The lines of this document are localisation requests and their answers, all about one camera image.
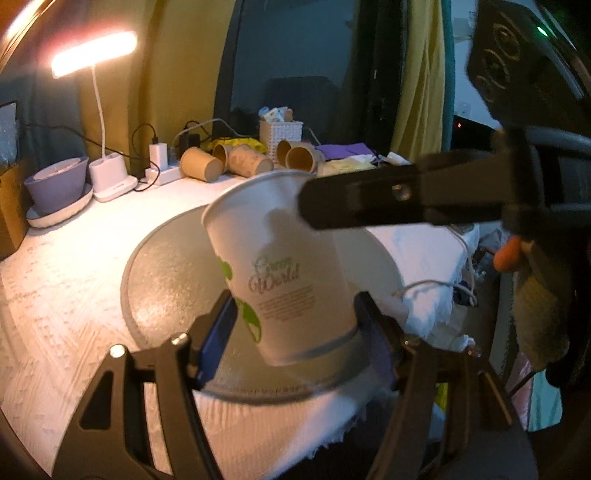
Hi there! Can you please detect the white Green World paper cup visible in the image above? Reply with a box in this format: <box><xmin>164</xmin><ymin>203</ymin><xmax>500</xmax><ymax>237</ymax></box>
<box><xmin>201</xmin><ymin>170</ymin><xmax>356</xmax><ymax>366</ymax></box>

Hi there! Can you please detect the brown paper cup front right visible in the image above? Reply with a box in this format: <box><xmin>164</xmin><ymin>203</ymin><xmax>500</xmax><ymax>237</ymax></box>
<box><xmin>286</xmin><ymin>146</ymin><xmax>325</xmax><ymax>173</ymax></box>

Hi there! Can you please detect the brown paper cup rear right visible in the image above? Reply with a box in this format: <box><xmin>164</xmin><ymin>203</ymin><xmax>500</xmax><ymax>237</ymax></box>
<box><xmin>276</xmin><ymin>139</ymin><xmax>300</xmax><ymax>167</ymax></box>

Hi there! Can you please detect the patterned brown paper cup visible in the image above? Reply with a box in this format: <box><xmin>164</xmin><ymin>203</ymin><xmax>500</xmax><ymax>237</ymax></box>
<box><xmin>228</xmin><ymin>145</ymin><xmax>273</xmax><ymax>178</ymax></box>

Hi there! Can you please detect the brown paper cup open mouth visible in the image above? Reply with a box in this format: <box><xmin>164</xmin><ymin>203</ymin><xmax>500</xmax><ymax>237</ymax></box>
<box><xmin>212</xmin><ymin>144</ymin><xmax>232</xmax><ymax>173</ymax></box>

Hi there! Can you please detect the brown paper cup far left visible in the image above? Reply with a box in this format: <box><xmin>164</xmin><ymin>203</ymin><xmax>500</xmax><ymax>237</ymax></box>
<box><xmin>179</xmin><ymin>147</ymin><xmax>223</xmax><ymax>183</ymax></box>

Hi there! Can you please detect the yellow curtain right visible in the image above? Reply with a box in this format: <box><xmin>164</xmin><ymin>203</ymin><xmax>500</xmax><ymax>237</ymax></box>
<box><xmin>391</xmin><ymin>0</ymin><xmax>446</xmax><ymax>161</ymax></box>

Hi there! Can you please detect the yellow curtain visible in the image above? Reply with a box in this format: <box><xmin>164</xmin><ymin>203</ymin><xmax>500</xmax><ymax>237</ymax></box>
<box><xmin>78</xmin><ymin>0</ymin><xmax>240</xmax><ymax>163</ymax></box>
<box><xmin>391</xmin><ymin>0</ymin><xmax>446</xmax><ymax>161</ymax></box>

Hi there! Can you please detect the yellow tissue pack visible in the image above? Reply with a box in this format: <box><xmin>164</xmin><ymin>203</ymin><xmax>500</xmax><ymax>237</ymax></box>
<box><xmin>317</xmin><ymin>154</ymin><xmax>376</xmax><ymax>177</ymax></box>

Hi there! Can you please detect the purple cloth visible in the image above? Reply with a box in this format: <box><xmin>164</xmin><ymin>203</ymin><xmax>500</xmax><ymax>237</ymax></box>
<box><xmin>315</xmin><ymin>143</ymin><xmax>374</xmax><ymax>161</ymax></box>

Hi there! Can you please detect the white textured tablecloth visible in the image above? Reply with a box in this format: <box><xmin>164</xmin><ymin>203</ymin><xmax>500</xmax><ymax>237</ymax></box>
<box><xmin>0</xmin><ymin>170</ymin><xmax>482</xmax><ymax>476</ymax></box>

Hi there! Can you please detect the round grey glass mat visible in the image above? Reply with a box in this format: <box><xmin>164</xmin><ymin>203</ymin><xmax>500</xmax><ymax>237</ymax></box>
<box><xmin>120</xmin><ymin>207</ymin><xmax>402</xmax><ymax>404</ymax></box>

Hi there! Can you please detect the white woven basket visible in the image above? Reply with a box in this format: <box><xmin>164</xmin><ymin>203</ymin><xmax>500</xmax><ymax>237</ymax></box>
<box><xmin>259</xmin><ymin>120</ymin><xmax>304</xmax><ymax>153</ymax></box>

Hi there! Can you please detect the white plate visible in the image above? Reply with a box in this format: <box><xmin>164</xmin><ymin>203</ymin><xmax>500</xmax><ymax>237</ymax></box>
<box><xmin>26</xmin><ymin>183</ymin><xmax>93</xmax><ymax>229</ymax></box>

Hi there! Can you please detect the yellow plastic bag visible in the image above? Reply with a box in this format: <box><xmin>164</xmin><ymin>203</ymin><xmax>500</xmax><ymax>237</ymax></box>
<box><xmin>208</xmin><ymin>137</ymin><xmax>267</xmax><ymax>155</ymax></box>

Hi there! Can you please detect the purple bowl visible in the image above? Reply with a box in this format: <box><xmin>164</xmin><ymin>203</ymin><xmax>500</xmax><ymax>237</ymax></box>
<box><xmin>24</xmin><ymin>156</ymin><xmax>88</xmax><ymax>215</ymax></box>

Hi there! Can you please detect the white desk lamp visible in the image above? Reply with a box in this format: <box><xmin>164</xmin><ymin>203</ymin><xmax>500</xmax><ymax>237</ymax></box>
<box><xmin>50</xmin><ymin>30</ymin><xmax>138</xmax><ymax>203</ymax></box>

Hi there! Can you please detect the white power strip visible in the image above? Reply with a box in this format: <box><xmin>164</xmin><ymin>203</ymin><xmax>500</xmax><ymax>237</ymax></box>
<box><xmin>144</xmin><ymin>165</ymin><xmax>184</xmax><ymax>186</ymax></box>

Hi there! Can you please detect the cardboard box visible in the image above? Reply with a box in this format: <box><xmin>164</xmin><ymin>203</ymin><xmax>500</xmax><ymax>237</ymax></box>
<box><xmin>0</xmin><ymin>159</ymin><xmax>34</xmax><ymax>260</ymax></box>

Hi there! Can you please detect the black power adapter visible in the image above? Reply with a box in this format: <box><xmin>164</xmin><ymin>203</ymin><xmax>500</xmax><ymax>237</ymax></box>
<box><xmin>178</xmin><ymin>132</ymin><xmax>201</xmax><ymax>158</ymax></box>

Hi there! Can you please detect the white USB charger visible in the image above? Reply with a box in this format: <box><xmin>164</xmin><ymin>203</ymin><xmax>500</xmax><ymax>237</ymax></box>
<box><xmin>149</xmin><ymin>142</ymin><xmax>168</xmax><ymax>171</ymax></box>

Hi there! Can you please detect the yellow curtain left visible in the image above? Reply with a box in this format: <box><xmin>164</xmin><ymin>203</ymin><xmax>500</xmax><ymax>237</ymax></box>
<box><xmin>78</xmin><ymin>0</ymin><xmax>240</xmax><ymax>163</ymax></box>

